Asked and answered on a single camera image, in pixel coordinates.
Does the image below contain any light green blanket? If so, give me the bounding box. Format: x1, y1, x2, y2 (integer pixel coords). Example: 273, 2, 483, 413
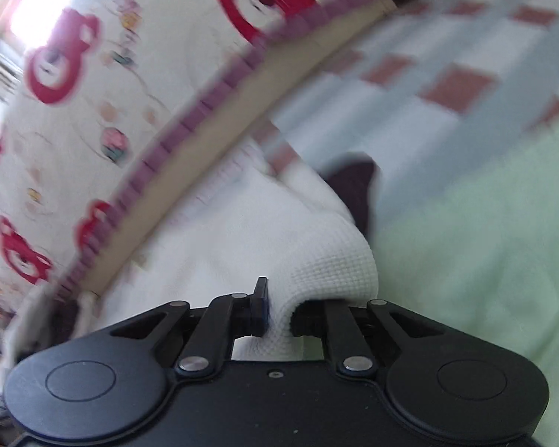
368, 121, 559, 447

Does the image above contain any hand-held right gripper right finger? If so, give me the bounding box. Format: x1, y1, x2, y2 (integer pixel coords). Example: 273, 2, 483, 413
291, 299, 443, 375

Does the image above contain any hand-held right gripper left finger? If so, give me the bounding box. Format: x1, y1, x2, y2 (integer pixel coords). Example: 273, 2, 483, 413
109, 277, 271, 375

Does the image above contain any dark brown cloth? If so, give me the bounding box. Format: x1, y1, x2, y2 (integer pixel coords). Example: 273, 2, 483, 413
326, 158, 378, 234

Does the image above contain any striped checked rug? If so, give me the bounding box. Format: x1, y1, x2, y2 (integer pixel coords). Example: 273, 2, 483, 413
242, 0, 559, 243

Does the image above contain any cream waffle pajama top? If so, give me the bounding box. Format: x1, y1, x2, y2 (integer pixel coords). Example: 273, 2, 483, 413
70, 135, 378, 364

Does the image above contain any bear print quilt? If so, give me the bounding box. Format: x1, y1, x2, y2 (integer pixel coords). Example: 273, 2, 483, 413
0, 0, 439, 317

